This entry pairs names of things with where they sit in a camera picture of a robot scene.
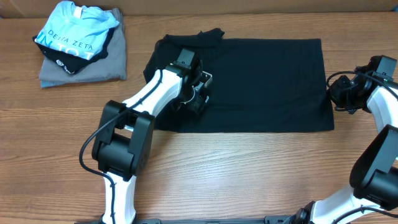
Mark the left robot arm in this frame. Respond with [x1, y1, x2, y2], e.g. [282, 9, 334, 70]
[92, 49, 212, 223]

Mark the light blue folded t-shirt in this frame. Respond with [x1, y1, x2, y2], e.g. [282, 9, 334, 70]
[34, 1, 119, 60]

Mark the blue folded bottom t-shirt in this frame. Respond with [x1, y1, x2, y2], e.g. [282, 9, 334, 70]
[40, 81, 69, 88]

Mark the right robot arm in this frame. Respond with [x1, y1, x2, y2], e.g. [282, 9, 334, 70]
[284, 55, 397, 223]

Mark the black folded t-shirt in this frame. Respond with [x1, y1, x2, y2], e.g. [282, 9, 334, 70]
[36, 28, 115, 74]

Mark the black t-shirt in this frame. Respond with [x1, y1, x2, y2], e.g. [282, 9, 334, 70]
[36, 28, 115, 74]
[144, 28, 334, 133]

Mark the grey folded t-shirt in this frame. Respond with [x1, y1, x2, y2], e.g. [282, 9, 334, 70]
[39, 8, 127, 83]

